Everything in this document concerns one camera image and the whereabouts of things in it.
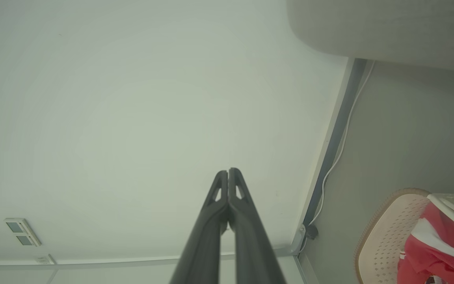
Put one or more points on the beige perforated laundry basket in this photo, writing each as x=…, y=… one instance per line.
x=388, y=236

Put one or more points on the grey upholstered furniture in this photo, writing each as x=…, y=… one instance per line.
x=388, y=27

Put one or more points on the small white wall plate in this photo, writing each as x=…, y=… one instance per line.
x=44, y=260

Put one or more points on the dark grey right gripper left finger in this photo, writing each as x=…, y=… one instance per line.
x=205, y=236

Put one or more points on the red and white striped garment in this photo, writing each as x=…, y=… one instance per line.
x=436, y=252

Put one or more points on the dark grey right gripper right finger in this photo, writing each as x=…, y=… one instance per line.
x=252, y=244

